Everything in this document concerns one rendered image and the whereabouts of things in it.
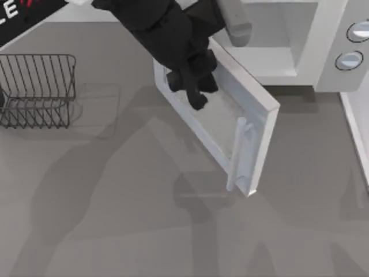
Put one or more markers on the grey microwave knob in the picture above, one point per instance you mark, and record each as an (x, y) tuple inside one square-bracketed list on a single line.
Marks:
[(348, 60), (359, 31)]

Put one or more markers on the pale microwave oven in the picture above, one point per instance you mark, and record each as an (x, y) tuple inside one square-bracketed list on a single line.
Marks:
[(317, 52)]

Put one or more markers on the white microwave door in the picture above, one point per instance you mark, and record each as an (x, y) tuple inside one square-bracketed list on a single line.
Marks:
[(253, 121)]

